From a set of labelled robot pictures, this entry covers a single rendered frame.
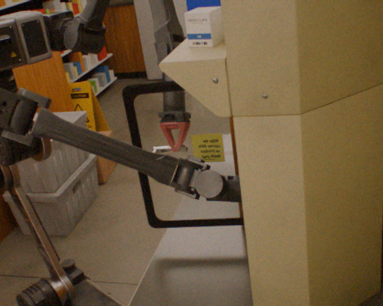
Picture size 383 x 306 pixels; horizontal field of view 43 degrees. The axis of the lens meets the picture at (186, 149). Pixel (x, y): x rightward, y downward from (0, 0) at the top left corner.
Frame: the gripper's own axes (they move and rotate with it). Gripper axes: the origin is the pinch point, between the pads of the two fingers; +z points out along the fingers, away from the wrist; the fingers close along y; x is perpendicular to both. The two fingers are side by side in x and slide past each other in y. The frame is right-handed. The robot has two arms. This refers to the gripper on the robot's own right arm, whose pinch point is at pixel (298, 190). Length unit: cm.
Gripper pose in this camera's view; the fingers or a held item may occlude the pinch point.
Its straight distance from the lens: 105.7
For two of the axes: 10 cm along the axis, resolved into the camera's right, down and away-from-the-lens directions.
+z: 9.7, 0.2, -2.5
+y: 2.4, -4.2, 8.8
